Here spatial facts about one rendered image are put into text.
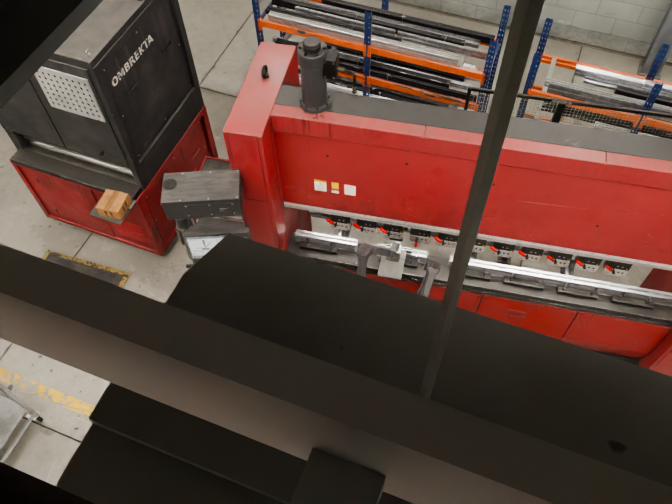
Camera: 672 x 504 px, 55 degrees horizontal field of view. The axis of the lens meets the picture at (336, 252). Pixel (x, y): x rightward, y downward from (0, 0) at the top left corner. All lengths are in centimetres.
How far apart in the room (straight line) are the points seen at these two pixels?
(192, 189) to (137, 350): 409
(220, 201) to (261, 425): 402
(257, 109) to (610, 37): 534
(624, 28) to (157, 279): 586
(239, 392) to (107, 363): 5
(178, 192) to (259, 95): 80
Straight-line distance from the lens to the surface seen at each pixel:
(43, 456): 589
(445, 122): 406
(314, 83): 394
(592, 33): 854
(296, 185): 459
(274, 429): 17
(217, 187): 422
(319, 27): 608
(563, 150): 406
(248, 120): 408
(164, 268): 632
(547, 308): 525
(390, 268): 491
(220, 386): 16
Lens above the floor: 516
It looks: 57 degrees down
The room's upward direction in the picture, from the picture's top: 2 degrees counter-clockwise
